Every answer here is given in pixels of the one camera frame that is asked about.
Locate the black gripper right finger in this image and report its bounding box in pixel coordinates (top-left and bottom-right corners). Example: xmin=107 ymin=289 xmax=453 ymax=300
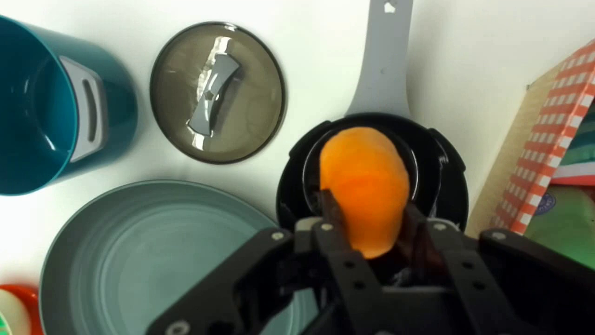
xmin=399 ymin=205 xmax=595 ymax=335

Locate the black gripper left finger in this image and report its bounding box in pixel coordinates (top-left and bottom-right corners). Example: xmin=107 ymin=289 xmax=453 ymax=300
xmin=144 ymin=190 xmax=397 ymax=335

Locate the orange plush toy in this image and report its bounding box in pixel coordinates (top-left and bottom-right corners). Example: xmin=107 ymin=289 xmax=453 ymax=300
xmin=317 ymin=125 xmax=412 ymax=261

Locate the smoked glass pot lid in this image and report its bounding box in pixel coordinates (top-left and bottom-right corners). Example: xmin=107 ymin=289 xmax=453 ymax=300
xmin=148 ymin=21 xmax=288 ymax=166

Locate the green plush toy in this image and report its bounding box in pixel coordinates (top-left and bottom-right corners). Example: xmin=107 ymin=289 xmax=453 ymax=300
xmin=524 ymin=184 xmax=595 ymax=270

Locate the striped watermelon plush toy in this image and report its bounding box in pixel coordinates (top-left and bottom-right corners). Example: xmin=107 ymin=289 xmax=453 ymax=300
xmin=548 ymin=117 xmax=595 ymax=190

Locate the red checkered basket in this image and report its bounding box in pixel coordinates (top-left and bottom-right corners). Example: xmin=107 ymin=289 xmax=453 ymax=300
xmin=462 ymin=39 xmax=595 ymax=276

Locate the large grey frying pan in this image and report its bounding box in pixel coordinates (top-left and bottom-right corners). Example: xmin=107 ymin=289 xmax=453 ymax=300
xmin=38 ymin=179 xmax=323 ymax=335

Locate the teal mug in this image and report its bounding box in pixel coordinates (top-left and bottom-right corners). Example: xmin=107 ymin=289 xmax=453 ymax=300
xmin=0 ymin=15 xmax=139 ymax=197

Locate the small black pot grey handle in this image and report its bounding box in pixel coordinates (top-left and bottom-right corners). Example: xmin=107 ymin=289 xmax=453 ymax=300
xmin=275 ymin=0 xmax=470 ymax=251

